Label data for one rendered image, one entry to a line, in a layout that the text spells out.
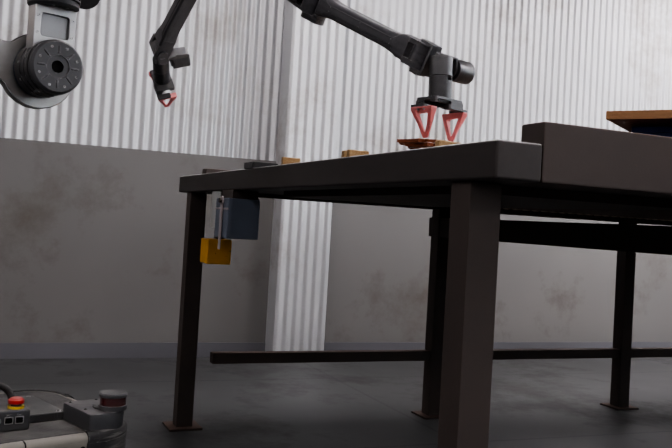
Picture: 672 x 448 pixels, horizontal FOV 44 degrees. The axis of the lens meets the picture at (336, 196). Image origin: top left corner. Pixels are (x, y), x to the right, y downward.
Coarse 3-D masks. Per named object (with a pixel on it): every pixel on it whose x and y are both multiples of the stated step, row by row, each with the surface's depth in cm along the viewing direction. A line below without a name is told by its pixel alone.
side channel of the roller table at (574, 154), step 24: (552, 144) 127; (576, 144) 129; (600, 144) 131; (624, 144) 133; (648, 144) 135; (552, 168) 127; (576, 168) 129; (600, 168) 131; (624, 168) 133; (648, 168) 135; (624, 192) 139; (648, 192) 135
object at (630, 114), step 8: (608, 112) 172; (616, 112) 171; (624, 112) 170; (632, 112) 169; (640, 112) 168; (648, 112) 168; (656, 112) 167; (664, 112) 166; (608, 120) 173; (616, 120) 173; (624, 120) 172; (632, 120) 171; (640, 120) 170; (648, 120) 170; (656, 120) 169; (664, 120) 168; (624, 128) 184
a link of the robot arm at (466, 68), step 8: (424, 40) 205; (432, 48) 203; (440, 48) 205; (424, 64) 204; (464, 64) 205; (472, 64) 208; (416, 72) 206; (424, 72) 205; (464, 72) 204; (472, 72) 206; (456, 80) 205; (464, 80) 206
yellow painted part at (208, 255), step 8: (208, 240) 264; (216, 240) 265; (224, 240) 266; (208, 248) 264; (216, 248) 265; (224, 248) 266; (200, 256) 271; (208, 256) 264; (216, 256) 265; (224, 256) 266; (224, 264) 266
